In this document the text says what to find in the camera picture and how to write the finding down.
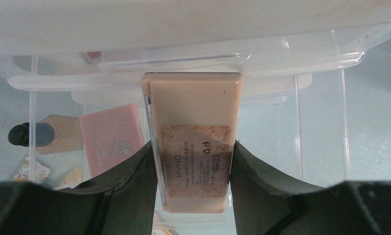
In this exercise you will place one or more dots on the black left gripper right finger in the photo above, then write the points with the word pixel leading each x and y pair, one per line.
pixel 267 201

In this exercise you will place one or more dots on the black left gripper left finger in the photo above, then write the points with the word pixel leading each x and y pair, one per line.
pixel 118 202

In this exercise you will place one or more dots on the pink makeup compact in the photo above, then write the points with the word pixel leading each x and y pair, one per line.
pixel 110 137

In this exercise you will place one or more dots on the clear acrylic drawer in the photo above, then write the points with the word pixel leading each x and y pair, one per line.
pixel 254 57
pixel 295 123

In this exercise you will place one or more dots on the tan rectangular makeup palette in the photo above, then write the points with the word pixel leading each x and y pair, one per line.
pixel 192 118

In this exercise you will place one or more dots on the white plastic drawer organizer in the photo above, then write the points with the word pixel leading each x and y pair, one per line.
pixel 55 26

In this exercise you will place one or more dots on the beige concealer stick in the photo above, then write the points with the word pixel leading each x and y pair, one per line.
pixel 73 178

